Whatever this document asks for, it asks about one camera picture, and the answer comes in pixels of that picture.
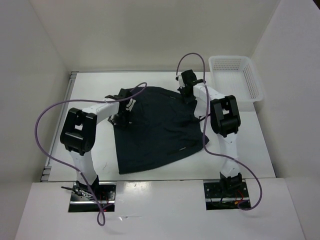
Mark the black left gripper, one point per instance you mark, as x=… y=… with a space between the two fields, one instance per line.
x=122 y=123

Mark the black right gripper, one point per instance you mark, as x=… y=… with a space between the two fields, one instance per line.
x=187 y=99

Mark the dark navy shorts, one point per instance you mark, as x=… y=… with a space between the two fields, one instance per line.
x=159 y=130

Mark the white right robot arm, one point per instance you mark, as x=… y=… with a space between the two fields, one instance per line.
x=225 y=121

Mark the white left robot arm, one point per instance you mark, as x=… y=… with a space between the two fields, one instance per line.
x=79 y=134

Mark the white plastic perforated basket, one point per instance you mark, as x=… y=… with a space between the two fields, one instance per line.
x=236 y=75

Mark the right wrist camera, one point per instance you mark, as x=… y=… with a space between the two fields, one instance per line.
x=181 y=78

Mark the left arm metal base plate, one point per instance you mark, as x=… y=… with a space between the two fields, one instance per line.
x=82 y=201

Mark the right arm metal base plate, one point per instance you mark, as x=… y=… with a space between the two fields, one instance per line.
x=215 y=199

